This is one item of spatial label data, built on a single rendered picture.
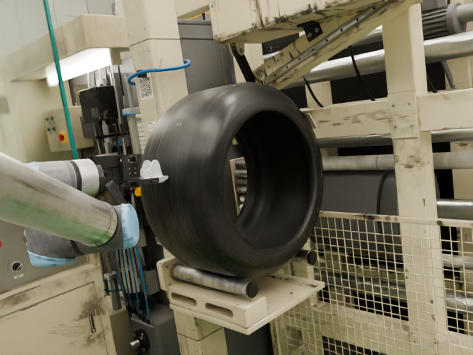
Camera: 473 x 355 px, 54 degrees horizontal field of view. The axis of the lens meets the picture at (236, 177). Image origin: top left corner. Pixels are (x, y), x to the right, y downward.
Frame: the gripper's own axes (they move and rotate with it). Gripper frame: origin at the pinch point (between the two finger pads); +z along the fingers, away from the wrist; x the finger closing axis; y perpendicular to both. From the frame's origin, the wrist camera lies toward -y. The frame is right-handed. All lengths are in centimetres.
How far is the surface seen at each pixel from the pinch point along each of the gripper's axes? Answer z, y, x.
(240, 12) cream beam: 41, 52, 9
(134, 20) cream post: 15, 50, 32
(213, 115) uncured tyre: 10.5, 16.1, -9.2
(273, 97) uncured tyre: 31.7, 21.2, -11.7
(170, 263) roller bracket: 16.7, -29.0, 22.6
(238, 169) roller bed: 62, -1, 35
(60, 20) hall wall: 444, 343, 1010
